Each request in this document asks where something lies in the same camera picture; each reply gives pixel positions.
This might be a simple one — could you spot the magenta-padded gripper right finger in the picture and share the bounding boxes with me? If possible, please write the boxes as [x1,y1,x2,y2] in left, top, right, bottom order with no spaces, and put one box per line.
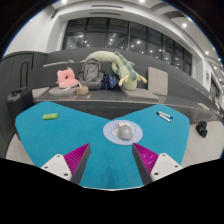
[131,142,184,186]

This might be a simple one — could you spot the dark glass window wall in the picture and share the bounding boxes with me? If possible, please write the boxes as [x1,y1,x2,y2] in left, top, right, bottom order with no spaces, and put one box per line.
[62,17,193,77]

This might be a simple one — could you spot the square grey seat cushion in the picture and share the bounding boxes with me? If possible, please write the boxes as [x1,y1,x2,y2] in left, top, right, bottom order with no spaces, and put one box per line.
[120,86,160,102]

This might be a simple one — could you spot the small flat grey cushion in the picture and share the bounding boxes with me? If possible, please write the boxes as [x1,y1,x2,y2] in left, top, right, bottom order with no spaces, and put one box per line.
[31,86,51,100]

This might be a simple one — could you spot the round grey seat cushion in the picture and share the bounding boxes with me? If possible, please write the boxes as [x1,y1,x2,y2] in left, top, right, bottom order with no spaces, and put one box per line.
[48,85,79,98]

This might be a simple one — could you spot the pink plush cushion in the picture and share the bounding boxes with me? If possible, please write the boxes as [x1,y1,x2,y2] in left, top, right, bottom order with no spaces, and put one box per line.
[55,66,80,89]

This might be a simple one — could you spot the black bag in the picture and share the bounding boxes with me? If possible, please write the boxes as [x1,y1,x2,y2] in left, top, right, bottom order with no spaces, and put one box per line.
[195,120,209,138]

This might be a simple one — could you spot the round light blue mouse pad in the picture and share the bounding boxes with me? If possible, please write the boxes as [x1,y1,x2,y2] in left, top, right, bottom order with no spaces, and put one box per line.
[102,119,144,146]

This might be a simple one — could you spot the grey and white computer mouse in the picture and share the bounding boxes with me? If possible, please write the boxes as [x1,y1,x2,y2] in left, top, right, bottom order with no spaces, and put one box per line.
[116,121,135,141]

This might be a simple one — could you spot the white marker with black cap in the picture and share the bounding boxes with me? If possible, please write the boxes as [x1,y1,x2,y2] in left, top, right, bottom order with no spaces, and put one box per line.
[155,112,172,124]

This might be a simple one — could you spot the navy patterned bag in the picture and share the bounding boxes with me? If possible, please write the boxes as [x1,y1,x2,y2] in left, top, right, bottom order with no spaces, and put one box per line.
[100,73,120,90]

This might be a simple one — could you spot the grey backpack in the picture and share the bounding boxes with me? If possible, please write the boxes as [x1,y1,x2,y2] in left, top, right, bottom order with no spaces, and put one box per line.
[78,58,105,90]

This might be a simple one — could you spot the long green dragon plush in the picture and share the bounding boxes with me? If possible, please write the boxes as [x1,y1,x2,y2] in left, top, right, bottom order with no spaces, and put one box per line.
[68,50,148,92]

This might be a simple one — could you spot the ceiling lights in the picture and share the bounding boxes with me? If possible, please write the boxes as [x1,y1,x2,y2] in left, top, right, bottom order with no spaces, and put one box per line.
[59,0,221,68]

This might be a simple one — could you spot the upright grey cushion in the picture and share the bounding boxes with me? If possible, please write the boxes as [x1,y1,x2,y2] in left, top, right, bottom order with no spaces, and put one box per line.
[146,66,169,97]

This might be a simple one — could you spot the tan woven pouch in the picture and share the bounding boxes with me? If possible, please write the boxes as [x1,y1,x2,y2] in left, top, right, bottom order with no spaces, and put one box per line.
[75,85,90,97]

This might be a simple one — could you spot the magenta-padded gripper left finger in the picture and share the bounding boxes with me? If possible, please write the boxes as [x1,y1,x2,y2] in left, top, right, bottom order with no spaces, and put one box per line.
[40,143,92,186]

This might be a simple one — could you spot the small green case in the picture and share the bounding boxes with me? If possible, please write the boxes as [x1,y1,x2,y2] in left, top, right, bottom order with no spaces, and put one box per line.
[41,112,59,121]

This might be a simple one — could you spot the white marker with blue cap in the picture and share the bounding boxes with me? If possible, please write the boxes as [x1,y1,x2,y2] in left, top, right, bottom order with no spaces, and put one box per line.
[158,110,174,120]

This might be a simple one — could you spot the black suitcase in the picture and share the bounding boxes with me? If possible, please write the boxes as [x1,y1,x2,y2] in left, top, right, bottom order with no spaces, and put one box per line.
[6,86,35,123]

